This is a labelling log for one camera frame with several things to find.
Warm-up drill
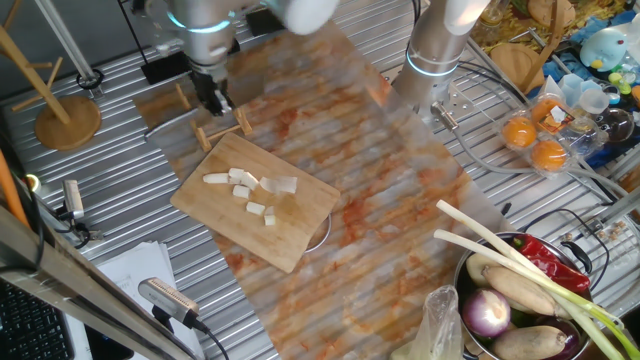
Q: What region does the clear plastic container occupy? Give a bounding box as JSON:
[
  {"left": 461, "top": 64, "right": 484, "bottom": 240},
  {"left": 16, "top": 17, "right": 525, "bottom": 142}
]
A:
[{"left": 558, "top": 73, "right": 601, "bottom": 104}]

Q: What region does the glass jar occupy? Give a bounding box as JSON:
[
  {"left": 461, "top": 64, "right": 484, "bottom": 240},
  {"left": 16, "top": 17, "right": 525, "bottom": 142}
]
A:
[{"left": 472, "top": 0, "right": 506, "bottom": 44}]

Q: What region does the clear plastic bag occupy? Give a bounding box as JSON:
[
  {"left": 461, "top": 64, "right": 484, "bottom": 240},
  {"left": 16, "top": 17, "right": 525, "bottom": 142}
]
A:
[{"left": 389, "top": 284, "right": 466, "bottom": 360}]

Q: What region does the steel pot with black handle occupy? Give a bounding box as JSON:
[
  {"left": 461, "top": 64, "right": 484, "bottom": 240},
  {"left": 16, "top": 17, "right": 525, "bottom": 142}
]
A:
[{"left": 452, "top": 230, "right": 626, "bottom": 360}]

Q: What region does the purple eggplant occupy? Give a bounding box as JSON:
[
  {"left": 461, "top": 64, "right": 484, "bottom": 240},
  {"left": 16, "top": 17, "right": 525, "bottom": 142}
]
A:
[{"left": 539, "top": 318, "right": 582, "bottom": 360}]

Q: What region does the black camera cable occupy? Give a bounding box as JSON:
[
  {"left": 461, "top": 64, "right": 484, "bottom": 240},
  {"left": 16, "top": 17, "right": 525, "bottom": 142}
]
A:
[{"left": 192, "top": 319, "right": 231, "bottom": 360}]

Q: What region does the black stand with rod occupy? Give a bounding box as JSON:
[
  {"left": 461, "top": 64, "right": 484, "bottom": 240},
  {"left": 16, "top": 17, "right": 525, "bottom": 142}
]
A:
[{"left": 117, "top": 0, "right": 194, "bottom": 85}]

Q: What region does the clear plastic cup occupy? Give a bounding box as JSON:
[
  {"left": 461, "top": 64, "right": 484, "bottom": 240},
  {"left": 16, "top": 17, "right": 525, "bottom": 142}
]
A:
[{"left": 578, "top": 88, "right": 611, "bottom": 115}]

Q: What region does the silver stand pole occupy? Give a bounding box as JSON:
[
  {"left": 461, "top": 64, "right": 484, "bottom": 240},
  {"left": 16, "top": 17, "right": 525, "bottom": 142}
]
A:
[{"left": 33, "top": 0, "right": 106, "bottom": 100}]

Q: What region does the long green scallion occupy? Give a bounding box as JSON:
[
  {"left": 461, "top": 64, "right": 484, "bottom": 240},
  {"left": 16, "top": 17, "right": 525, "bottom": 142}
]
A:
[
  {"left": 434, "top": 198, "right": 640, "bottom": 360},
  {"left": 432, "top": 228, "right": 629, "bottom": 360}
]

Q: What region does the round wooden disc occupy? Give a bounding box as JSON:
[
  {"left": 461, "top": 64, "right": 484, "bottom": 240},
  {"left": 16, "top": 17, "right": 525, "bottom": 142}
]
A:
[{"left": 0, "top": 0, "right": 103, "bottom": 152}]

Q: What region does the steel ring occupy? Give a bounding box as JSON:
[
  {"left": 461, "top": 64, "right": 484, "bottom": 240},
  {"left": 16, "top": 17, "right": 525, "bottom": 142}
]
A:
[{"left": 304, "top": 212, "right": 335, "bottom": 254}]

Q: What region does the wooden cutting board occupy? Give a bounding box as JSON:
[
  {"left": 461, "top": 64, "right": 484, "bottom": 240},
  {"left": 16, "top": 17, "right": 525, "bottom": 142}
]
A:
[{"left": 169, "top": 131, "right": 342, "bottom": 274}]

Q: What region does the silver depth camera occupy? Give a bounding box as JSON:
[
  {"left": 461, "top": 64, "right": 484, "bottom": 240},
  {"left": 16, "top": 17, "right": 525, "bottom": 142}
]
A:
[
  {"left": 54, "top": 178, "right": 94, "bottom": 241},
  {"left": 138, "top": 277, "right": 201, "bottom": 329}
]

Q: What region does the wooden peg rack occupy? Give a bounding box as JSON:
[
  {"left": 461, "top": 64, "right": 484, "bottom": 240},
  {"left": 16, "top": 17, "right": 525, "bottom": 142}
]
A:
[{"left": 174, "top": 82, "right": 254, "bottom": 154}]

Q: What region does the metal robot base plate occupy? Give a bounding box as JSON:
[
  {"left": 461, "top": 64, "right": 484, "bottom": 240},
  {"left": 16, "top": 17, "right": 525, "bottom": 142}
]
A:
[{"left": 379, "top": 64, "right": 476, "bottom": 132}]

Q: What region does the red pepper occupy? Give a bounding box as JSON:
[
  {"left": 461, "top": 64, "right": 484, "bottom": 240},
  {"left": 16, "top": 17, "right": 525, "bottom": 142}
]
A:
[{"left": 510, "top": 233, "right": 592, "bottom": 294}]

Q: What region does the aluminium profile bar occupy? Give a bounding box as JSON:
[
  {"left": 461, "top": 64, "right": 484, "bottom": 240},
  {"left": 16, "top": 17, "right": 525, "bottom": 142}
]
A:
[{"left": 597, "top": 187, "right": 640, "bottom": 226}]

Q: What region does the purple onion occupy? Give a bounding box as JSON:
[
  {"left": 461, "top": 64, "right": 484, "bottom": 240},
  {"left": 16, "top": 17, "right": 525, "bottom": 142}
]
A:
[{"left": 460, "top": 288, "right": 512, "bottom": 339}]

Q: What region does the round glass bowl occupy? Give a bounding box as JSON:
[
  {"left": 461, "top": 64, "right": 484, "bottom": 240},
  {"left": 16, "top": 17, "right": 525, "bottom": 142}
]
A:
[{"left": 594, "top": 107, "right": 635, "bottom": 144}]

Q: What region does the grey robot hose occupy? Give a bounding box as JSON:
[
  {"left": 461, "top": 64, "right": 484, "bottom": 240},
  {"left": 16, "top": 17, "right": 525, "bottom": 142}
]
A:
[{"left": 430, "top": 101, "right": 640, "bottom": 199}]

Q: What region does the orange marble pattern mat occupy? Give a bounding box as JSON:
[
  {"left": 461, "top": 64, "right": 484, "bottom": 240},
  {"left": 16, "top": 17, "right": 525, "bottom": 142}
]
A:
[{"left": 132, "top": 19, "right": 507, "bottom": 360}]

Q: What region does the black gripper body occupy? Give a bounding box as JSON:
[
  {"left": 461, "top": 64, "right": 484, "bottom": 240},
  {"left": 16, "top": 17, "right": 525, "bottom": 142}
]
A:
[{"left": 190, "top": 69, "right": 230, "bottom": 104}]

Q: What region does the wooden mug tree stand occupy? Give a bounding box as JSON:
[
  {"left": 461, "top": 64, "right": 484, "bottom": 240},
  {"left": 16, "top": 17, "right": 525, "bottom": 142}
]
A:
[{"left": 489, "top": 0, "right": 566, "bottom": 95}]

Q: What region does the tan yam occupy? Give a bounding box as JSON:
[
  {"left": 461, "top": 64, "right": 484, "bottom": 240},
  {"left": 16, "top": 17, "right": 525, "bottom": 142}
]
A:
[
  {"left": 492, "top": 322, "right": 567, "bottom": 360},
  {"left": 482, "top": 265, "right": 558, "bottom": 316}
]

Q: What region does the aluminium frame beam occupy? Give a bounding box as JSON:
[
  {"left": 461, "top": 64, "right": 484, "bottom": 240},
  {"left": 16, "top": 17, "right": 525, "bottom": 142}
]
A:
[{"left": 0, "top": 204, "right": 201, "bottom": 360}]

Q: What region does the steel kitchen knife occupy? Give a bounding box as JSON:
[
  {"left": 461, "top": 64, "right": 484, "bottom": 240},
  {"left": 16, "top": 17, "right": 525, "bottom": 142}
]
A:
[{"left": 143, "top": 52, "right": 266, "bottom": 140}]

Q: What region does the orange fruit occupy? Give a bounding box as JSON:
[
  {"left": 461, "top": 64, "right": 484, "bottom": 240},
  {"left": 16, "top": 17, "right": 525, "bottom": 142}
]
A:
[
  {"left": 501, "top": 115, "right": 537, "bottom": 149},
  {"left": 529, "top": 98, "right": 566, "bottom": 126},
  {"left": 529, "top": 139, "right": 569, "bottom": 173}
]

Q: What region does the black keyboard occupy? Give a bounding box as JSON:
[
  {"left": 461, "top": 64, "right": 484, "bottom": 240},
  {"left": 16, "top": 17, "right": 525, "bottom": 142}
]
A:
[{"left": 0, "top": 279, "right": 76, "bottom": 360}]

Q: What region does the orange pole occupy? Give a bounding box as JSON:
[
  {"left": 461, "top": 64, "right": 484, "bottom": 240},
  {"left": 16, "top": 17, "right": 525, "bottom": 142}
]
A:
[{"left": 0, "top": 148, "right": 31, "bottom": 229}]

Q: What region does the white paper stack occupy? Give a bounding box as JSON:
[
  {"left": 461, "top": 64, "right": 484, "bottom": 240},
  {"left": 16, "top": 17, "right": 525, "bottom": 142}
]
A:
[{"left": 64, "top": 241, "right": 206, "bottom": 360}]

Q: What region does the clear plastic fruit carton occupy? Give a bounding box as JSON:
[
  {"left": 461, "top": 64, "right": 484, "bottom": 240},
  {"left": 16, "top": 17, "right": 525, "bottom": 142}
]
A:
[{"left": 499, "top": 92, "right": 609, "bottom": 177}]

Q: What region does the green plastic toy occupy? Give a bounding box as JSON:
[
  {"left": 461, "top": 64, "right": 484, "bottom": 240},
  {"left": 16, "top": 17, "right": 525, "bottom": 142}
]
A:
[{"left": 607, "top": 71, "right": 634, "bottom": 96}]

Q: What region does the pale potato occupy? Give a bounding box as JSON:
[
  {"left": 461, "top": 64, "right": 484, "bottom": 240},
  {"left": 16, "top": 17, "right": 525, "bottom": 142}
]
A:
[{"left": 465, "top": 252, "right": 501, "bottom": 287}]

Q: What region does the blue plush toy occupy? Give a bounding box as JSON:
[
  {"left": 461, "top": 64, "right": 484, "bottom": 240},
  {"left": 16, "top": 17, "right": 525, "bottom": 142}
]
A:
[{"left": 579, "top": 27, "right": 629, "bottom": 73}]

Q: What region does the blue cloth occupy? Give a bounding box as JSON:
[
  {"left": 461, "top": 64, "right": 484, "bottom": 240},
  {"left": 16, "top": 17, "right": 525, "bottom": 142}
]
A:
[{"left": 542, "top": 9, "right": 640, "bottom": 169}]

